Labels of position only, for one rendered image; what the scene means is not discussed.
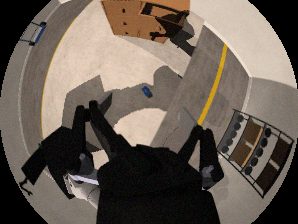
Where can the brown wooden drawer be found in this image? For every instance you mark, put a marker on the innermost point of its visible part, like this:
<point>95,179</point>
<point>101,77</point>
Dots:
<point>149,35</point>
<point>131,8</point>
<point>123,21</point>
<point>125,31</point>
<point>163,24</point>

